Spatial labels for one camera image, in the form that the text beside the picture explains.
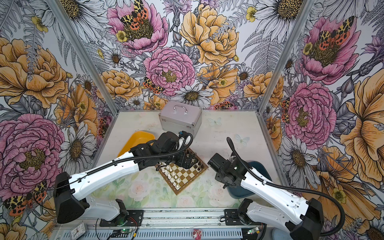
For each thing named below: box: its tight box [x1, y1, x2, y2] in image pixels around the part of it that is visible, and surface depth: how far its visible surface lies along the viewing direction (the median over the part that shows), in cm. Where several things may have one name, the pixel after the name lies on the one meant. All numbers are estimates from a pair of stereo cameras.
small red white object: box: [192, 229, 202, 240], surface depth 68 cm
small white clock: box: [70, 223, 86, 240], surface depth 70 cm
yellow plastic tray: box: [117, 131, 155, 158], surface depth 102 cm
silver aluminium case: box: [158, 100, 202, 137], surface depth 101 cm
